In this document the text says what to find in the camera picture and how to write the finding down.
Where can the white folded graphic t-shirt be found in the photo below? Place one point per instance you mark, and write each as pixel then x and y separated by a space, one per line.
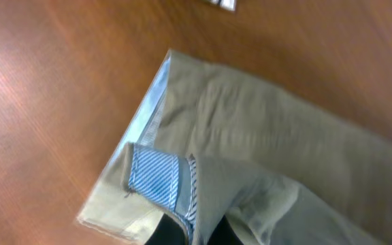
pixel 228 5

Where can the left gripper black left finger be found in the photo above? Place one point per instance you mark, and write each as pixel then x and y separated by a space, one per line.
pixel 168 232

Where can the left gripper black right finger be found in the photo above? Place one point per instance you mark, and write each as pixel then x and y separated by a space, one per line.
pixel 224 234

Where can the khaki shorts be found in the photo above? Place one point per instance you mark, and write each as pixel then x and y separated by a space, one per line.
pixel 210 141

